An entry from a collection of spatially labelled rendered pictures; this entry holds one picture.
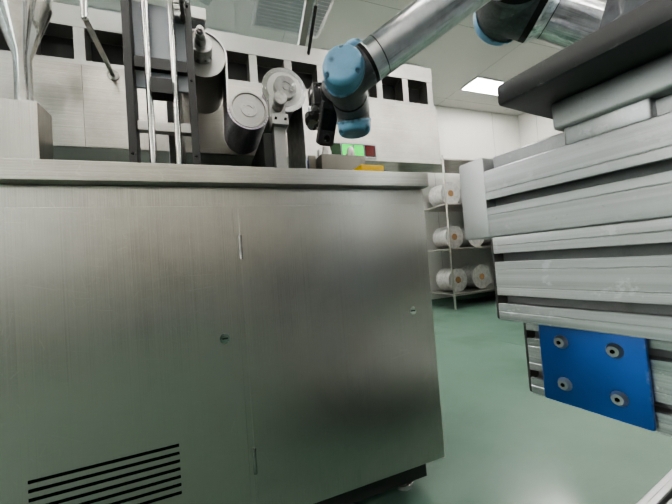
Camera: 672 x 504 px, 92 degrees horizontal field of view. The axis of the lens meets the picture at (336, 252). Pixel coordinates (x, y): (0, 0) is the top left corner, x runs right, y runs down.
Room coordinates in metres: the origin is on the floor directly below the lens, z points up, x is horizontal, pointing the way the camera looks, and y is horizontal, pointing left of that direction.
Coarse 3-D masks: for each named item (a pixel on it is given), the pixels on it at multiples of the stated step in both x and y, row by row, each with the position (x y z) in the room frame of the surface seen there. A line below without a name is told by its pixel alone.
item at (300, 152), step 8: (296, 120) 1.15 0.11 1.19; (304, 120) 1.08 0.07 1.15; (296, 128) 1.16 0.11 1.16; (304, 128) 1.08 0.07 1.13; (288, 136) 1.28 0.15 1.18; (296, 136) 1.17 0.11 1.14; (304, 136) 1.08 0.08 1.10; (288, 144) 1.28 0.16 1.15; (296, 144) 1.17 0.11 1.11; (304, 144) 1.08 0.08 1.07; (288, 152) 1.29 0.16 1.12; (296, 152) 1.18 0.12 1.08; (304, 152) 1.09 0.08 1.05; (296, 160) 1.19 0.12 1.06; (304, 160) 1.10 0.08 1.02
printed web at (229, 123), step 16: (208, 32) 0.97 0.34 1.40; (224, 48) 0.99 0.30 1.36; (224, 80) 1.08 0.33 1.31; (224, 96) 1.11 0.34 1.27; (224, 112) 1.14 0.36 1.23; (224, 128) 1.17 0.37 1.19; (240, 128) 1.02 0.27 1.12; (256, 128) 1.02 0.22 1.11; (288, 128) 1.27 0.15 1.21; (240, 144) 1.14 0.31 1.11; (256, 144) 1.18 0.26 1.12
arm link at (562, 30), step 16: (512, 0) 0.61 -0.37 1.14; (528, 0) 0.61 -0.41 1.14; (544, 0) 0.62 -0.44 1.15; (560, 0) 0.62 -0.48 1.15; (576, 0) 0.62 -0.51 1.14; (592, 0) 0.62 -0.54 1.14; (480, 16) 0.69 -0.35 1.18; (496, 16) 0.66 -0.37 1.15; (512, 16) 0.65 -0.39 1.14; (528, 16) 0.64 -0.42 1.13; (544, 16) 0.63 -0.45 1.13; (560, 16) 0.63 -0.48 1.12; (576, 16) 0.62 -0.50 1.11; (592, 16) 0.61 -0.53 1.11; (480, 32) 0.72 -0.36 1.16; (496, 32) 0.70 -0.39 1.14; (512, 32) 0.68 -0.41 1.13; (528, 32) 0.66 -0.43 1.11; (544, 32) 0.66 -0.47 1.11; (560, 32) 0.65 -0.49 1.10; (576, 32) 0.63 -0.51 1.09; (592, 32) 0.62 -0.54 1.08
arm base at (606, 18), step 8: (608, 0) 0.27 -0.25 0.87; (616, 0) 0.27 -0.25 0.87; (624, 0) 0.24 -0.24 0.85; (632, 0) 0.24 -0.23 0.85; (640, 0) 0.23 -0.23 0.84; (648, 0) 0.22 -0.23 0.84; (608, 8) 0.27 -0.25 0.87; (616, 8) 0.27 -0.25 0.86; (624, 8) 0.24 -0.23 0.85; (632, 8) 0.23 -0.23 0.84; (608, 16) 0.27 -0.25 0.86; (616, 16) 0.27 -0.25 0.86; (600, 24) 0.28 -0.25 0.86
